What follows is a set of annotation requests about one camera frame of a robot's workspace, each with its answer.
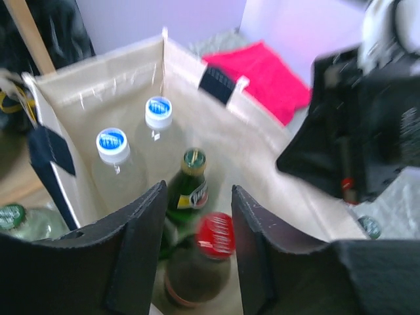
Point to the pink folded t-shirt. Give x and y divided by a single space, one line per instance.
271 82

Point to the clear chang soda bottle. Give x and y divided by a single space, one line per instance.
32 223
371 226

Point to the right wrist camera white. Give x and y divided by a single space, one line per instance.
390 32

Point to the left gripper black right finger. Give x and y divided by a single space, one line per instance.
283 270

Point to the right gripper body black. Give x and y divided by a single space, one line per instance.
361 130

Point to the dark patterned hanging shirt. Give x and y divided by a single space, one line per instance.
62 30

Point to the cream canvas tote bag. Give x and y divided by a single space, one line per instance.
241 139

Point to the green Perrier bottle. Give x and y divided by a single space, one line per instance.
187 190
172 236

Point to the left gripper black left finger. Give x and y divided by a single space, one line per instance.
107 267

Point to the wooden clothes rack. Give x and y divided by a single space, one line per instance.
21 182

